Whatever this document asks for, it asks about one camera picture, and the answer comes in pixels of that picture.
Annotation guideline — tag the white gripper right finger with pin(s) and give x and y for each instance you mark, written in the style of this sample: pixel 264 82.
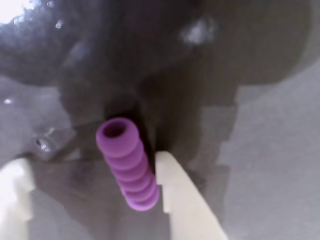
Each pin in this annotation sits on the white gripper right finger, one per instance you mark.
pixel 185 200

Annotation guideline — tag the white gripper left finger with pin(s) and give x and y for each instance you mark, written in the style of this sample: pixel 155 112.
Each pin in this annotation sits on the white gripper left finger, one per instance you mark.
pixel 15 197

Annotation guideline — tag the purple ribbed pen grip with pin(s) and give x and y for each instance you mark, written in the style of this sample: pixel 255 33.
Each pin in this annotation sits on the purple ribbed pen grip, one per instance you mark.
pixel 130 170

